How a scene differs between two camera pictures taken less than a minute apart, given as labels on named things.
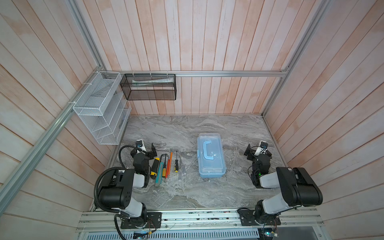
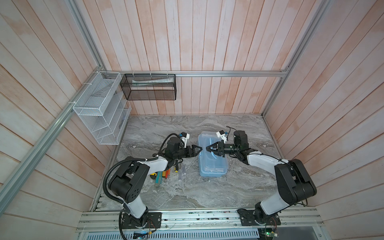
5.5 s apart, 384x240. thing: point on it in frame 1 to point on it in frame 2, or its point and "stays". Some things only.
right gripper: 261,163 to 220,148
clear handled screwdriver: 181,174 stays
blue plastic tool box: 211,155 stays
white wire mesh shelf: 104,107 stays
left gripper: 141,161 to 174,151
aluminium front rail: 295,220 stays
